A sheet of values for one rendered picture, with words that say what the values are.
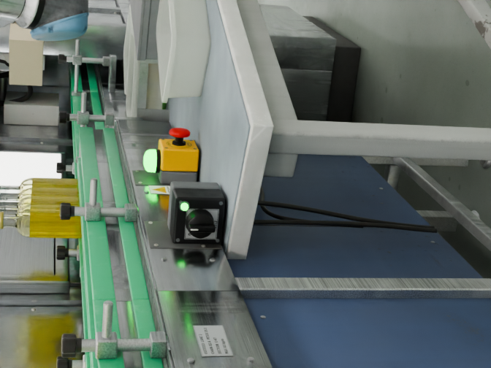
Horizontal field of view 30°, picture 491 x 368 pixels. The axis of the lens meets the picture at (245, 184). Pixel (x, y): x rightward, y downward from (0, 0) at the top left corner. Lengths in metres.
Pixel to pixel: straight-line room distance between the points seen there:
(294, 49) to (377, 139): 1.67
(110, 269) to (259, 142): 0.30
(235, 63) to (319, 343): 0.47
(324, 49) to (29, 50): 1.24
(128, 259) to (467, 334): 0.52
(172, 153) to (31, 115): 1.49
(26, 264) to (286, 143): 0.84
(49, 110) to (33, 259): 1.15
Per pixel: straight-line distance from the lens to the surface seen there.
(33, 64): 2.19
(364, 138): 1.42
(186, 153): 1.72
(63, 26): 1.91
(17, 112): 3.16
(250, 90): 1.39
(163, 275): 1.36
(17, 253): 2.11
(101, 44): 2.98
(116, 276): 1.40
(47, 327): 1.88
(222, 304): 1.28
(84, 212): 1.59
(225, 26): 1.56
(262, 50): 1.59
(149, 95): 2.19
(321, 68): 3.12
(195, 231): 1.42
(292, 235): 1.60
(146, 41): 1.96
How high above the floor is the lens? 1.03
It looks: 12 degrees down
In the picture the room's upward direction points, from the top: 88 degrees counter-clockwise
